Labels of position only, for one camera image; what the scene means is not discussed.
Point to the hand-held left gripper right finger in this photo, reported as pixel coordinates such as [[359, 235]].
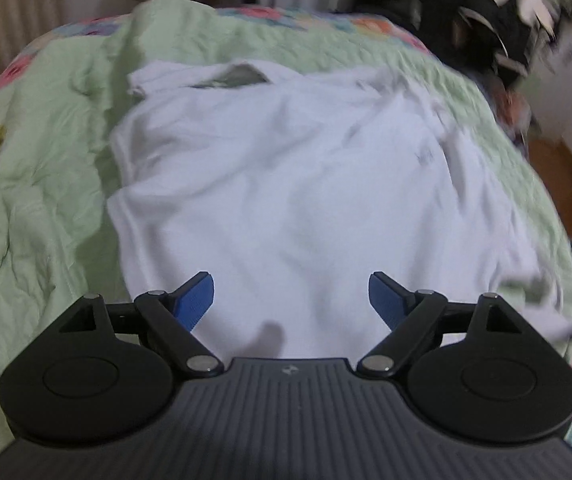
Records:
[[385, 301]]

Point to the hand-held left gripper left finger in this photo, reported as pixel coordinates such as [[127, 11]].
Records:
[[198, 301]]

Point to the white shirt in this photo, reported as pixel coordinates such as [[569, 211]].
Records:
[[291, 185]]

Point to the orange brown object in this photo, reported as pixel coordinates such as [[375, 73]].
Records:
[[560, 185]]

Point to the light green quilt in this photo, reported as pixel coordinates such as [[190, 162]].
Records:
[[41, 200]]

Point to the pile of dark clothes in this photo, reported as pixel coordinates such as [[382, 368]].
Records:
[[445, 15]]

